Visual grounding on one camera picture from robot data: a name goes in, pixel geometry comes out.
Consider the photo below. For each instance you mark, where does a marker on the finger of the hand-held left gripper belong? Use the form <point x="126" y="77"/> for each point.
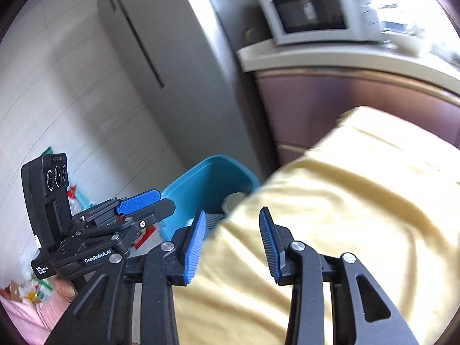
<point x="138" y="201"/>
<point x="158" y="210"/>

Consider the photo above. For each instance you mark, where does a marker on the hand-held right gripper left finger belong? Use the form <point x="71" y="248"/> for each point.
<point x="194" y="248"/>

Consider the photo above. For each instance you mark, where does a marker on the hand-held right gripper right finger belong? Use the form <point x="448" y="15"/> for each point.
<point x="268" y="248"/>

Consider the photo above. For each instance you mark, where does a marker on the blue plastic bin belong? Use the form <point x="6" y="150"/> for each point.
<point x="201" y="187"/>

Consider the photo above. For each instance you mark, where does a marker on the person's left hand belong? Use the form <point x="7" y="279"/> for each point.
<point x="65" y="289"/>

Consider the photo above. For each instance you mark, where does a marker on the clear plastic bag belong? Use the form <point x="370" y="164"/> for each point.
<point x="77" y="201"/>

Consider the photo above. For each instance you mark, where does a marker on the pile of colourful packets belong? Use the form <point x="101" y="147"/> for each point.
<point x="28" y="289"/>

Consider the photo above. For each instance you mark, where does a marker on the yellow tablecloth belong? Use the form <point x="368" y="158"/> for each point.
<point x="359" y="205"/>

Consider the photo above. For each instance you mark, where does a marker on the grey refrigerator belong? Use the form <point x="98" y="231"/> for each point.
<point x="187" y="61"/>

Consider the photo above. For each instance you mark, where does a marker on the brown kitchen cabinet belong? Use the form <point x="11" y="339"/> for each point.
<point x="323" y="104"/>

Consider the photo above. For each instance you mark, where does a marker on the white kitchen counter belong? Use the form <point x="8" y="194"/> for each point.
<point x="323" y="57"/>

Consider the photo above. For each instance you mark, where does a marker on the white microwave oven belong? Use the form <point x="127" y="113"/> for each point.
<point x="309" y="10"/>

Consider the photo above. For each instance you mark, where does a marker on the wide white bowl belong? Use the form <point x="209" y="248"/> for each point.
<point x="409" y="45"/>

